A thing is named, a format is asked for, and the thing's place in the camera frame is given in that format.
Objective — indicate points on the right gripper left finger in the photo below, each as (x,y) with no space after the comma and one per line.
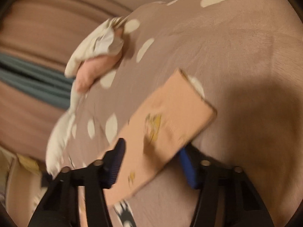
(60,204)

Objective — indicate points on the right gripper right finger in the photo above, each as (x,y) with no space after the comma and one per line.
(243,205)

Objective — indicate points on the pink duck print garment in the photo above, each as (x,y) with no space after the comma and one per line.
(172,116)

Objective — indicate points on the teal curtain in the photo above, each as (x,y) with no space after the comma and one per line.
(47,85)

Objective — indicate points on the mauve polka dot bedspread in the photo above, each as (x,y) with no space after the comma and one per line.
(245,59)

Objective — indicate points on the white and pink cloth bundle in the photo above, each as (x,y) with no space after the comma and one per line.
(96,54)

